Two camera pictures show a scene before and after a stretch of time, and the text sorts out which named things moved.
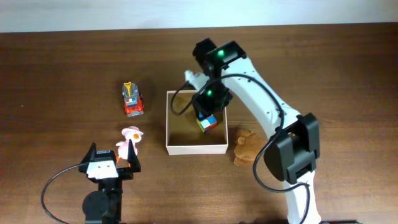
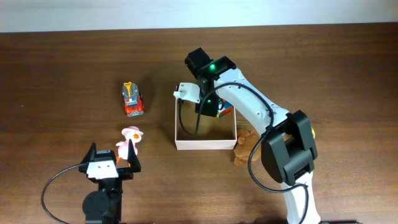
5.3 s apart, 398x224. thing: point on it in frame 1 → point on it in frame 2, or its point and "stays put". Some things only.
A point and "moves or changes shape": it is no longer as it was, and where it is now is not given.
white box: (184, 135) moves or changes shape
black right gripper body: (213, 95) stays put
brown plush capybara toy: (249, 143) stays put
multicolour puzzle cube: (208, 124) → (227, 107)
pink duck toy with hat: (130, 133) stays put
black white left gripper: (127, 173) stays put
